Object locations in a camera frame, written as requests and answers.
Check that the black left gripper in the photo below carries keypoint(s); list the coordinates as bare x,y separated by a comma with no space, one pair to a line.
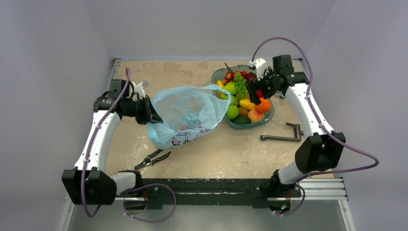
149,115

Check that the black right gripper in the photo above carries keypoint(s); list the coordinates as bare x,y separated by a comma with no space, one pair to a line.
264,85

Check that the dark red fake apple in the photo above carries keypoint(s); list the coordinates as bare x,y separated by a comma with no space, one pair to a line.
250,76

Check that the green fake grapes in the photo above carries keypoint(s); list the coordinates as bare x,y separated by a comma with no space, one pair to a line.
240,85

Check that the yellow fake mango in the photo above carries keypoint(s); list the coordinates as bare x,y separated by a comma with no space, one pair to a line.
247,104

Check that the orange fake mandarin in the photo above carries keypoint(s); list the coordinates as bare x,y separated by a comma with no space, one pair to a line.
264,106

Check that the light blue plastic bag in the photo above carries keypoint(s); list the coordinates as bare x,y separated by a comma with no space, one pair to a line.
188,114

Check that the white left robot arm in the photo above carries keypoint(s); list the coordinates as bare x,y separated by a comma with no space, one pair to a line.
88,183

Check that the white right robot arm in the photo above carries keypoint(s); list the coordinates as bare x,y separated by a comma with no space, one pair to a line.
306,121

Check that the green fake pear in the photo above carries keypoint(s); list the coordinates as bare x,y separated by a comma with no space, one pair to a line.
231,88

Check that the red fake cherry bunch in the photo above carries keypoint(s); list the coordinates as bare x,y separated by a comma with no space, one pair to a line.
229,76

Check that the small orange fake fruit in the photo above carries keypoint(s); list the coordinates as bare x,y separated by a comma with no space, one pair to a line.
243,111

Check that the fake peach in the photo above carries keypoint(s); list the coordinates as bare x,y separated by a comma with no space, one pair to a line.
255,116

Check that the light green bumpy fake fruit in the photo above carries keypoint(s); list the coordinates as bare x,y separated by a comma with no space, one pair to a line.
232,112

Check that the dark green fake avocado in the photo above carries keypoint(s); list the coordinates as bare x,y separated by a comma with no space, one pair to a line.
241,120

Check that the teal plastic fruit basket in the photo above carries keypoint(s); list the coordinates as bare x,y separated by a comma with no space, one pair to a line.
219,75

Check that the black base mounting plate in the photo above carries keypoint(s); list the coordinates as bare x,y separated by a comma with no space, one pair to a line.
257,193

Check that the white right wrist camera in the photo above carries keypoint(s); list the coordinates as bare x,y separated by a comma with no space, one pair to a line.
260,66

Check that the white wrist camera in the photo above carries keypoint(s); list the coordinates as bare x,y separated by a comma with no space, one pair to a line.
138,90
260,66

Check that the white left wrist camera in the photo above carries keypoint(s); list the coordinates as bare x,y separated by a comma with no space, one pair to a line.
138,90

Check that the black handled pliers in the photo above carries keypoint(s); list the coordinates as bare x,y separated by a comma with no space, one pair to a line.
151,160

